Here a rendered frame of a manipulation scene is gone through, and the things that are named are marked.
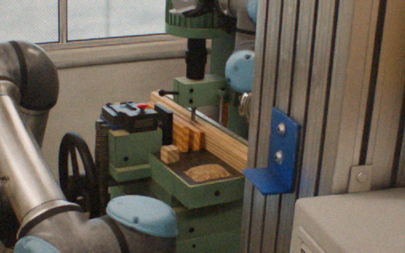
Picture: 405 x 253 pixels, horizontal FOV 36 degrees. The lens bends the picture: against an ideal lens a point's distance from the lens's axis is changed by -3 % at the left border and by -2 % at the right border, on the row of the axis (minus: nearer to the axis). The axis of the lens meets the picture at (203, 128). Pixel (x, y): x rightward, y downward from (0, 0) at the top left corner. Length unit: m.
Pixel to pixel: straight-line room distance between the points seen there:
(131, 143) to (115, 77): 1.51
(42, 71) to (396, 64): 0.75
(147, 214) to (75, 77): 2.07
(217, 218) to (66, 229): 0.74
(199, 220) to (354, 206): 0.99
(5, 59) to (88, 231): 0.39
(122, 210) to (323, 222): 0.47
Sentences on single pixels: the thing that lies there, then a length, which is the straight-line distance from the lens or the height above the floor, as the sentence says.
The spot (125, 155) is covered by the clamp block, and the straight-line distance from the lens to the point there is 1.64.
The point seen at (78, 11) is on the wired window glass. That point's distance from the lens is 3.06.
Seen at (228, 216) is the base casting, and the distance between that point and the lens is 1.67.
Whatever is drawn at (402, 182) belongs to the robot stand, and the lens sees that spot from 0.74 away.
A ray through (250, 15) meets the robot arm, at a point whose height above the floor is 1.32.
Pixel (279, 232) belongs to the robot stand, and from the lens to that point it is 0.83.
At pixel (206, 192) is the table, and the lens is 1.50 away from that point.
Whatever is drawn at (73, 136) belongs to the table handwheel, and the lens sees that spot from 1.64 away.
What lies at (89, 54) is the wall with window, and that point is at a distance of 3.04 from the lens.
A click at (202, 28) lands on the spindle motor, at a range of 1.62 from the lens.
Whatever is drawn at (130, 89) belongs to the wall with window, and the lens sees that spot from 3.18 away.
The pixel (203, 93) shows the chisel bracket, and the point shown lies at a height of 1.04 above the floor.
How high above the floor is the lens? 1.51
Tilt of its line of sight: 19 degrees down
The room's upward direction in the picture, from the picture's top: 3 degrees clockwise
